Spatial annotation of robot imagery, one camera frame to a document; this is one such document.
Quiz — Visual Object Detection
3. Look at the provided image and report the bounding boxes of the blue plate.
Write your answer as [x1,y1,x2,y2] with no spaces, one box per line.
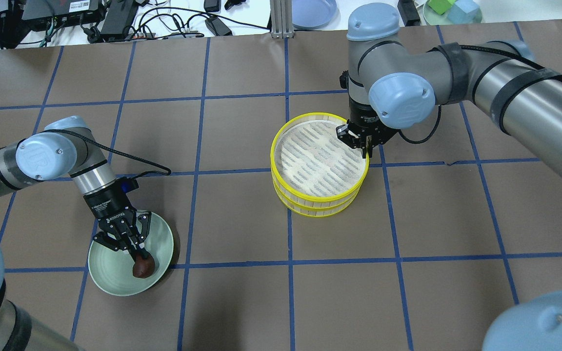
[291,0,338,30]

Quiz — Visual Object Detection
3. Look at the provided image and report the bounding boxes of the black power adapter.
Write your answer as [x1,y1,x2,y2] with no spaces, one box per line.
[204,16,233,37]

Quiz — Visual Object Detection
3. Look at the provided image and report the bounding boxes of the blue foam block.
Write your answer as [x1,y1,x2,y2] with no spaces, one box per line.
[447,0,481,24]

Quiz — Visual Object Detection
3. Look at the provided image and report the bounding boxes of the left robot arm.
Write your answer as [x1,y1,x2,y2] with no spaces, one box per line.
[0,116,156,351]

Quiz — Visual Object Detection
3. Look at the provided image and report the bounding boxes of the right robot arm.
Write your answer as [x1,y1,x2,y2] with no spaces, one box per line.
[336,3,562,178]

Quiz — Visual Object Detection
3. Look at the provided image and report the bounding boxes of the light green plate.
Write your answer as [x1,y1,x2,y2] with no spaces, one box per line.
[87,213,179,297]

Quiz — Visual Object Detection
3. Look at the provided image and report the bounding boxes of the green foam block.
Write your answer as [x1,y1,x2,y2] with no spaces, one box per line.
[426,0,456,15]

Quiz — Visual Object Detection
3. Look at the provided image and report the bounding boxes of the brown bun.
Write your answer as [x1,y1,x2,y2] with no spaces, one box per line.
[132,253,156,278]

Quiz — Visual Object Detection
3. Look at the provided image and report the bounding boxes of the aluminium frame post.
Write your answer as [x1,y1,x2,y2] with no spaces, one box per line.
[270,0,295,39]

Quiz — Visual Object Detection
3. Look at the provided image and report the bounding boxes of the yellow steamer layer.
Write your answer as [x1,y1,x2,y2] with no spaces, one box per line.
[270,113,370,202]
[272,177,359,218]

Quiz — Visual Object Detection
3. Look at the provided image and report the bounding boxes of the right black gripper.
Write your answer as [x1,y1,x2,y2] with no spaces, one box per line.
[335,102,399,158]

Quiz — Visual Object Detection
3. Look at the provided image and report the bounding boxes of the green plate with blocks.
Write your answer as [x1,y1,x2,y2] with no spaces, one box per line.
[422,0,482,26]

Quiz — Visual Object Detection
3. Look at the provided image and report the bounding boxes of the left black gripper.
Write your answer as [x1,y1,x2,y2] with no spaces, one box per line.
[84,189,152,263]

